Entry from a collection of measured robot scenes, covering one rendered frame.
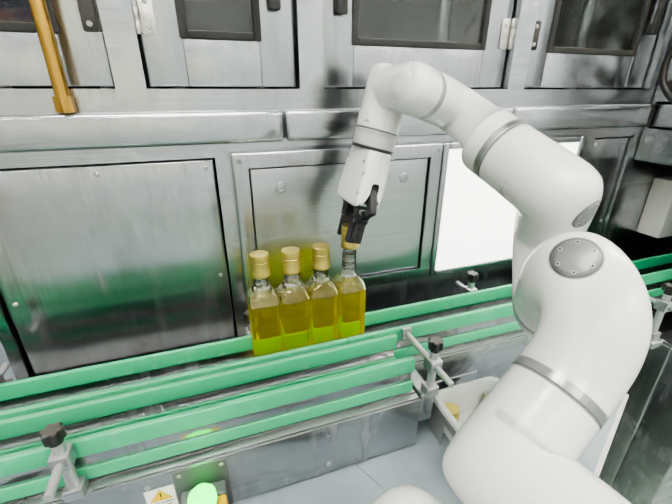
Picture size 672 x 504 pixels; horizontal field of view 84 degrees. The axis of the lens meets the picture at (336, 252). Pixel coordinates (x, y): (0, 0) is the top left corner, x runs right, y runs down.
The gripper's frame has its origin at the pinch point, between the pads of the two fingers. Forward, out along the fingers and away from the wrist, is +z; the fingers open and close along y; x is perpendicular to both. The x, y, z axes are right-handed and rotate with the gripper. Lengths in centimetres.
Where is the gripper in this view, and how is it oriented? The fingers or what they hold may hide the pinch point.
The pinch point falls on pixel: (350, 229)
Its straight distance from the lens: 70.6
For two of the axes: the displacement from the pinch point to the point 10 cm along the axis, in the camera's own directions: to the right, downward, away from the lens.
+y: 3.4, 3.7, -8.6
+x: 9.1, 1.0, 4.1
